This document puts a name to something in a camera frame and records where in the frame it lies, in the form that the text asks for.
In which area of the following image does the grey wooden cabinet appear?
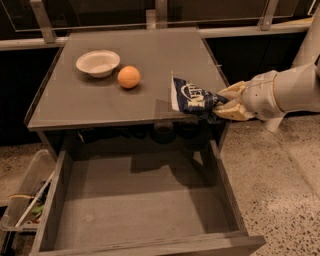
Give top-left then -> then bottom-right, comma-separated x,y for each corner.
25,28 -> 227,155

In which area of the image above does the orange fruit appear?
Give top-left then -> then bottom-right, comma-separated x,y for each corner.
117,66 -> 141,89

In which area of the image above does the white stick in bin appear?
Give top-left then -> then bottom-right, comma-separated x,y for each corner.
15,171 -> 55,227

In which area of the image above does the open grey top drawer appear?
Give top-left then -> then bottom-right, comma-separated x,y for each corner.
30,141 -> 265,256

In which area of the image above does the clear plastic bin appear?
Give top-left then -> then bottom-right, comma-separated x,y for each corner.
0,149 -> 56,232

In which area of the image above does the white paper bowl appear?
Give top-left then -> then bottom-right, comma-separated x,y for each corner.
76,50 -> 120,78

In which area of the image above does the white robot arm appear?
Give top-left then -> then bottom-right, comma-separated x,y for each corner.
213,7 -> 320,132

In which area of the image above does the dark tape roll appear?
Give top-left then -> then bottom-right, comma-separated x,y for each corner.
177,121 -> 200,139

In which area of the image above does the blue tape roll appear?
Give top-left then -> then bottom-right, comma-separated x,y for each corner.
150,122 -> 176,144

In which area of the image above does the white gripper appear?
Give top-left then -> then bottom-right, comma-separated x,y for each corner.
213,71 -> 284,121

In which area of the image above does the blue chip bag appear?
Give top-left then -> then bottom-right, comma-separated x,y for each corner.
171,77 -> 229,124

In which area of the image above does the metal railing frame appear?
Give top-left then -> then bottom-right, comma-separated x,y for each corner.
0,0 -> 319,51

